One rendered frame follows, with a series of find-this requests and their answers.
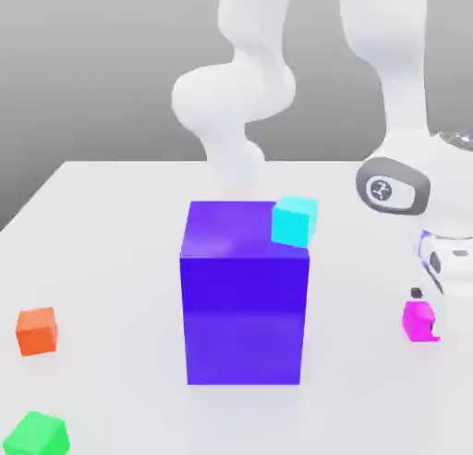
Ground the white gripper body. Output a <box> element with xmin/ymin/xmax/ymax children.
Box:
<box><xmin>424</xmin><ymin>281</ymin><xmax>473</xmax><ymax>340</ymax></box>

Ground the small magenta cube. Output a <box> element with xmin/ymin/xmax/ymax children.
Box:
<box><xmin>401</xmin><ymin>301</ymin><xmax>442</xmax><ymax>344</ymax></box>

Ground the small cyan cube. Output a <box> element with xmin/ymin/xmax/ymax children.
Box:
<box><xmin>270</xmin><ymin>194</ymin><xmax>320</xmax><ymax>250</ymax></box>

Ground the small orange cube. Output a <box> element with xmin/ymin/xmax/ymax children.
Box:
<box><xmin>15</xmin><ymin>306</ymin><xmax>59</xmax><ymax>358</ymax></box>

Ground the small green cube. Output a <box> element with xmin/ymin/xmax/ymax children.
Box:
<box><xmin>1</xmin><ymin>410</ymin><xmax>71</xmax><ymax>455</ymax></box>

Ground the large purple box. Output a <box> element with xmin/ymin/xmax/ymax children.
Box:
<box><xmin>179</xmin><ymin>200</ymin><xmax>310</xmax><ymax>387</ymax></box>

